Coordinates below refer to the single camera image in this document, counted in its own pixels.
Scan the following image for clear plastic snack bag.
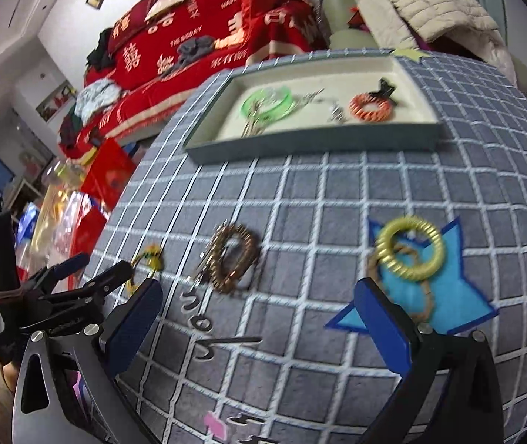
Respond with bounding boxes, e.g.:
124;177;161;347
32;189;107;269

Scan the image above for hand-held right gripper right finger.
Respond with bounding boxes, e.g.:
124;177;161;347
353;279;505;444

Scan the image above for tan rope hair tie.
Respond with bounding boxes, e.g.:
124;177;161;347
367;245;435;320

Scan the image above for red gift bag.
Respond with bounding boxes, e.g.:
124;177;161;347
81;138;137;211

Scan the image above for green plastic bangle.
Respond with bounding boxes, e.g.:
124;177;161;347
240;85;294;123

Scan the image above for brown spiral hair tie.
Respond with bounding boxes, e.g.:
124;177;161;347
208;224;261;293

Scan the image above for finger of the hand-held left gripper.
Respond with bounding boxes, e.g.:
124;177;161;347
53;260;134;308
23;253;91;294

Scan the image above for shallow grey cardboard box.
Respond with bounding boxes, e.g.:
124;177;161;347
184;51;444;165

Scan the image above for green armchair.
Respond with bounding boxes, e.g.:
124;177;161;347
312;0;431;51

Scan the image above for framed landscape painting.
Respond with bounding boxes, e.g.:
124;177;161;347
36;81;77;123

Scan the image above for light knit blanket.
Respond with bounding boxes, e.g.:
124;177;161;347
75;78;121;121

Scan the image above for grey garment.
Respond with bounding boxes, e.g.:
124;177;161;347
162;34;215;77

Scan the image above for white puffer jacket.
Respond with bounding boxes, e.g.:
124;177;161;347
352;0;516;84

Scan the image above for gold elastic cord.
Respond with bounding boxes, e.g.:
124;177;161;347
125;244;165;294

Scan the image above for black clothes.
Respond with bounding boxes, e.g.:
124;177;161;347
87;28;115;70

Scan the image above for yellow spiral hair tie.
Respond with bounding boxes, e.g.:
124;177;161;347
375;217;446;282

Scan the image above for black hair claw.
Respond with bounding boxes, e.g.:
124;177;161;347
370;78;398;102

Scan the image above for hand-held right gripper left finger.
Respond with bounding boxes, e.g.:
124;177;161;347
11;280;165;444

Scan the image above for orange spiral hair tie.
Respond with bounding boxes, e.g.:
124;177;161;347
349;93;393;123

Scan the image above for red covered sofa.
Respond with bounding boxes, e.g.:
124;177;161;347
60;0;329;149

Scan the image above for grey checked tablecloth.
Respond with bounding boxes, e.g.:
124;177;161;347
81;48;527;444

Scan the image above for portrait printed pillow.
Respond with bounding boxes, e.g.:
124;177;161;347
145;0;198;21

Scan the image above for red embroidered pillow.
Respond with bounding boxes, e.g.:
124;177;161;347
106;0;162;54

